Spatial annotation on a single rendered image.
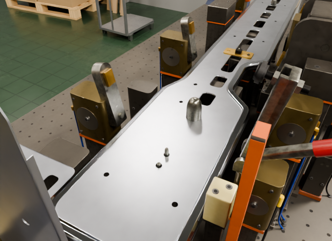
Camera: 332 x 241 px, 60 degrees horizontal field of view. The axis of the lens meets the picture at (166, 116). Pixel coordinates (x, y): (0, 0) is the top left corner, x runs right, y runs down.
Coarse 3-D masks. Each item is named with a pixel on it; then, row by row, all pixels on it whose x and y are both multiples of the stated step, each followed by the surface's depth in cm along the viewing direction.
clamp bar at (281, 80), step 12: (264, 72) 34; (276, 72) 34; (288, 72) 35; (300, 72) 34; (276, 84) 33; (288, 84) 33; (300, 84) 33; (276, 96) 34; (288, 96) 34; (264, 108) 36; (276, 108) 35; (264, 120) 37; (276, 120) 36; (240, 156) 42
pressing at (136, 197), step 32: (256, 0) 126; (288, 0) 126; (224, 32) 99; (224, 64) 80; (256, 64) 80; (160, 96) 68; (192, 96) 68; (224, 96) 68; (128, 128) 59; (160, 128) 59; (192, 128) 59; (224, 128) 59; (96, 160) 52; (128, 160) 52; (160, 160) 52; (192, 160) 52; (224, 160) 51; (64, 192) 47; (96, 192) 46; (128, 192) 46; (160, 192) 46; (192, 192) 46; (64, 224) 42; (96, 224) 42; (128, 224) 42; (160, 224) 42; (192, 224) 41
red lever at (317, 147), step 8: (296, 144) 40; (304, 144) 39; (312, 144) 37; (320, 144) 37; (328, 144) 36; (264, 152) 42; (272, 152) 41; (280, 152) 40; (288, 152) 39; (296, 152) 39; (304, 152) 38; (312, 152) 37; (320, 152) 37; (328, 152) 36; (264, 160) 42; (272, 160) 41
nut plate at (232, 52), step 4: (228, 48) 87; (232, 48) 87; (224, 52) 85; (228, 52) 85; (232, 52) 85; (236, 52) 84; (240, 52) 84; (244, 52) 85; (248, 52) 85; (240, 56) 83; (244, 56) 83; (248, 56) 83
